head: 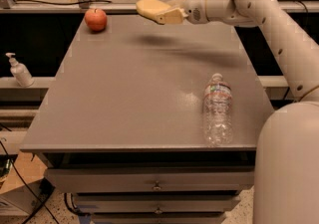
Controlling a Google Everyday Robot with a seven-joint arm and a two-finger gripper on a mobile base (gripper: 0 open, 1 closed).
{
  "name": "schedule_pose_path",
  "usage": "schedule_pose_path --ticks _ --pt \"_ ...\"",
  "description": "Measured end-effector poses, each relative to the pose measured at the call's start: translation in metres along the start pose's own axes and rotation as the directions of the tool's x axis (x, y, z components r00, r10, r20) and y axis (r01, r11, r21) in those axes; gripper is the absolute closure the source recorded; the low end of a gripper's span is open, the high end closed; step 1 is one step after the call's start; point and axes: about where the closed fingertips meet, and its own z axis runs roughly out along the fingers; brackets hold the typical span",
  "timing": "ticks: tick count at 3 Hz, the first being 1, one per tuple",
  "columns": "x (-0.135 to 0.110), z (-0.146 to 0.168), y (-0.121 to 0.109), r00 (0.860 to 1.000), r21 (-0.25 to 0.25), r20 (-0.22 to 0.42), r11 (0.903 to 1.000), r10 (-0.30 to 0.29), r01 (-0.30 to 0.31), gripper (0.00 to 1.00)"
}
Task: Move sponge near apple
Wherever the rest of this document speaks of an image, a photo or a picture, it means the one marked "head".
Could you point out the bottom grey drawer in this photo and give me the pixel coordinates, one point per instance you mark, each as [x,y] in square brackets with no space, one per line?
[165,218]

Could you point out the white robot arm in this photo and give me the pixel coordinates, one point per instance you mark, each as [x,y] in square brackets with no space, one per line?
[287,157]

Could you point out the middle grey drawer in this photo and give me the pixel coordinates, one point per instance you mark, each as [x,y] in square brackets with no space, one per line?
[156,203]

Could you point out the yellow sponge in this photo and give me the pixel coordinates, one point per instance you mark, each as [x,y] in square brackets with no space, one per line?
[151,8]

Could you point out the red apple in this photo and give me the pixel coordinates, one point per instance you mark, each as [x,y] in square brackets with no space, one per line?
[96,19]

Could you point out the clear plastic water bottle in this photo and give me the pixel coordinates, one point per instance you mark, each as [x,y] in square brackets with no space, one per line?
[217,103]

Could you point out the top grey drawer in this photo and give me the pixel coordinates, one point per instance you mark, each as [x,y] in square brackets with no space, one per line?
[103,180]

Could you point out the grey drawer cabinet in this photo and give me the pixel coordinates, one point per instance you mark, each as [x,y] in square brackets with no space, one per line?
[132,97]

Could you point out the cardboard box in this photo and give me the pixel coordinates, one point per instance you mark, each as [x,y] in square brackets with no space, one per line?
[18,194]

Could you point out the white pump soap bottle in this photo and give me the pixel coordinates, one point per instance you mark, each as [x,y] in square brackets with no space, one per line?
[19,71]

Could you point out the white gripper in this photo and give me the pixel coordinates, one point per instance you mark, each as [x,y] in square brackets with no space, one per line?
[194,9]

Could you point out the grey drawer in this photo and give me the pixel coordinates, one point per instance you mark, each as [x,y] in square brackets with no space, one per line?
[165,218]
[156,203]
[103,180]

